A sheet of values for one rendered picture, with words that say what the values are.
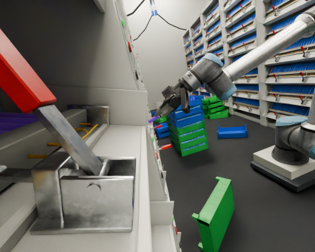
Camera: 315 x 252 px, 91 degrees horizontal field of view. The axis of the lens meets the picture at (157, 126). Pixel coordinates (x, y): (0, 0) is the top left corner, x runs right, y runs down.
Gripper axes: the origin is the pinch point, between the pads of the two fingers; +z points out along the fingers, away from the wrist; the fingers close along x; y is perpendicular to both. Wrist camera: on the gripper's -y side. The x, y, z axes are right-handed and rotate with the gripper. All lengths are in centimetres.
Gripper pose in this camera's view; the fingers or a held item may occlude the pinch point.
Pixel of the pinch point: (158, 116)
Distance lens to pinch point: 77.5
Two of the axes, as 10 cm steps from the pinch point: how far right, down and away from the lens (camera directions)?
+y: -4.2, -6.8, 6.0
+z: -7.2, 6.5, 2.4
